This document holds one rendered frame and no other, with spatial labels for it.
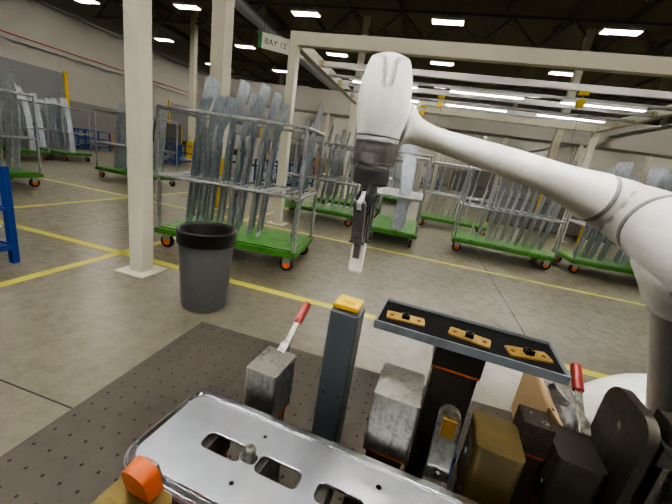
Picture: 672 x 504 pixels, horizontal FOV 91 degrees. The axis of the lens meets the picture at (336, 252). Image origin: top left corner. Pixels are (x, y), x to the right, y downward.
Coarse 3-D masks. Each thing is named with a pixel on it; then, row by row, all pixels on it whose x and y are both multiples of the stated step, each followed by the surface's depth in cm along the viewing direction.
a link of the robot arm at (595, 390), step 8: (608, 376) 97; (616, 376) 94; (624, 376) 93; (632, 376) 92; (640, 376) 91; (584, 384) 99; (592, 384) 96; (600, 384) 95; (608, 384) 93; (616, 384) 92; (624, 384) 91; (632, 384) 89; (640, 384) 88; (584, 392) 96; (592, 392) 94; (600, 392) 93; (640, 392) 87; (584, 400) 94; (592, 400) 93; (600, 400) 92; (640, 400) 86; (584, 408) 93; (592, 408) 92; (592, 416) 92
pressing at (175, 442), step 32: (192, 416) 59; (224, 416) 60; (256, 416) 61; (160, 448) 52; (192, 448) 53; (256, 448) 55; (288, 448) 56; (320, 448) 57; (192, 480) 48; (224, 480) 49; (256, 480) 49; (320, 480) 51; (352, 480) 52; (384, 480) 53; (416, 480) 53
